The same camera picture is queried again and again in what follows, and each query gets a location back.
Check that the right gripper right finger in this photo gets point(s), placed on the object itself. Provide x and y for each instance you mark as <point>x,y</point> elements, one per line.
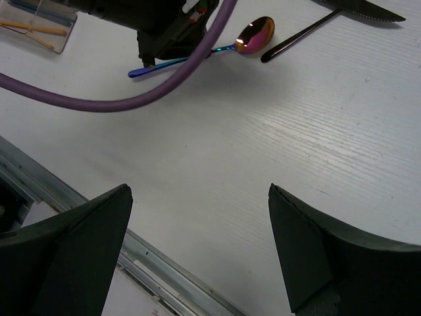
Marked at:
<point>332,268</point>

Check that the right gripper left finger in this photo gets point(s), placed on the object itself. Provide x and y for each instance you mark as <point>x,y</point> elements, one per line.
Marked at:
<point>64,265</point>

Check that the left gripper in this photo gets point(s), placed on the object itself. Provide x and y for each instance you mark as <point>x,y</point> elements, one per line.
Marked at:
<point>164,30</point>

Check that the iridescent rainbow spoon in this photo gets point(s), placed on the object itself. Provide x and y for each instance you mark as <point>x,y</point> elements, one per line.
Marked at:
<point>254,37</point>

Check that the black spoon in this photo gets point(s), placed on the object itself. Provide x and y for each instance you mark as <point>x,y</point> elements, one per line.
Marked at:
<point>286,44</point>

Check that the orange chopstick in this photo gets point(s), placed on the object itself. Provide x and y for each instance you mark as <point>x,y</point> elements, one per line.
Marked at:
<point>40,40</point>
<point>29,27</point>

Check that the dark blue chopstick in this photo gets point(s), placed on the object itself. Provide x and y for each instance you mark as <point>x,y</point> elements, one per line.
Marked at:
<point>42,13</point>

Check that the clear compartment organizer tray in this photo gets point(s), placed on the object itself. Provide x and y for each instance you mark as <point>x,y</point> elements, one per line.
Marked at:
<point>47,23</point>

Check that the black knife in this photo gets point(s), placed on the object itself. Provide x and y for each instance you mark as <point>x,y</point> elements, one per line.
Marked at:
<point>366,9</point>

